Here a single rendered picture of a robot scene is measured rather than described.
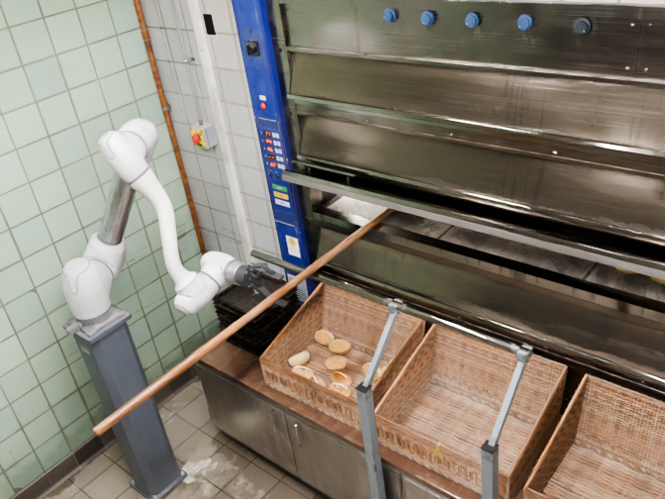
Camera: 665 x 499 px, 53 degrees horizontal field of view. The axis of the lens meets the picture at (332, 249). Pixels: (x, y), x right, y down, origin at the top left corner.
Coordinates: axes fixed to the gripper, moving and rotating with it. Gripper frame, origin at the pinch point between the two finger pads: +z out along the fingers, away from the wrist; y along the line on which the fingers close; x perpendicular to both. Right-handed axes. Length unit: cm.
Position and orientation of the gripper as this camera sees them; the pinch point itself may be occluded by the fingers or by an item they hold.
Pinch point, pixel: (280, 290)
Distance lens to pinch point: 244.2
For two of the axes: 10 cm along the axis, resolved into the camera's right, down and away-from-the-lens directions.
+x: -6.4, 4.7, -6.1
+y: 1.2, 8.5, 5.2
